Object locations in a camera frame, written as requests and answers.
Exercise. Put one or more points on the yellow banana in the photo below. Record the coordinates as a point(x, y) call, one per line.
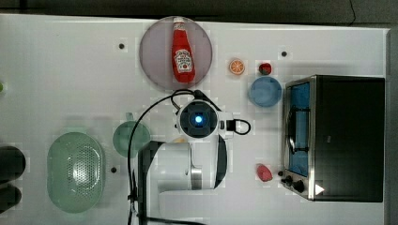
point(179, 140)

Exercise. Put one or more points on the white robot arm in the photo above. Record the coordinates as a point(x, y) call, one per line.
point(198, 163)

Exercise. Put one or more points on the black toaster oven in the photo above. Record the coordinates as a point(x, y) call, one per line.
point(334, 138)

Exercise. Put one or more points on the red ketchup bottle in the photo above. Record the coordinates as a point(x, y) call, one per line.
point(182, 60)

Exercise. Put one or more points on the orange slice toy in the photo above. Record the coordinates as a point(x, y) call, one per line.
point(237, 67)

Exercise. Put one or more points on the blue bowl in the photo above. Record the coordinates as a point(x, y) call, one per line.
point(265, 92)

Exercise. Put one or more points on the purple round plate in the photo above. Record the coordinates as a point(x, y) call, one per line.
point(155, 53)

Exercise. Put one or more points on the small red strawberry toy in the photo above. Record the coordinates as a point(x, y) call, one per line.
point(265, 68)

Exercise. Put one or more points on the pink red fruit toy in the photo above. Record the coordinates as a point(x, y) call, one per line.
point(263, 173)

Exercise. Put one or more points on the green perforated colander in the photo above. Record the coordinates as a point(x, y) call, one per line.
point(75, 172)

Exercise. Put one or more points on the black pot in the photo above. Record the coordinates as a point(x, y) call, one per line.
point(12, 166)

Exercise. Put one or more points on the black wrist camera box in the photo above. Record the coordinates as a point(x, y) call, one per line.
point(231, 125)

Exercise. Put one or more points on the green cup with handle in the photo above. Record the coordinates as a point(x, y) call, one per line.
point(130, 137)

